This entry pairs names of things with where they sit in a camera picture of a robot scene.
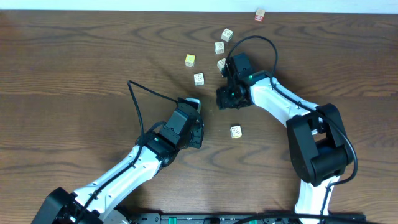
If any red block at table edge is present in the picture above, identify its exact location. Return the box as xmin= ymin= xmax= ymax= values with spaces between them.
xmin=254 ymin=8 xmax=266 ymax=22

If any white block yellow side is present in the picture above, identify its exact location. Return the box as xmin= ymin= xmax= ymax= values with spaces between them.
xmin=230 ymin=125 xmax=243 ymax=139

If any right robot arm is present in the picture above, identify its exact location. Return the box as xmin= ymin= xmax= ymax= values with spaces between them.
xmin=216 ymin=70 xmax=358 ymax=215

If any white block green side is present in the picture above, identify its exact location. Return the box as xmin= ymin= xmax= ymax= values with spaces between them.
xmin=217 ymin=58 xmax=226 ymax=73

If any white block left middle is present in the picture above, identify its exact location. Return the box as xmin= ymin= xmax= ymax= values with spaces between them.
xmin=193 ymin=73 xmax=205 ymax=86

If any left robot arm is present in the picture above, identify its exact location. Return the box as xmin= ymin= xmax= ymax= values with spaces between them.
xmin=33 ymin=119 xmax=204 ymax=223

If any white block top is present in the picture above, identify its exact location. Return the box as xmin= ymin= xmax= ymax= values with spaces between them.
xmin=221 ymin=28 xmax=233 ymax=42

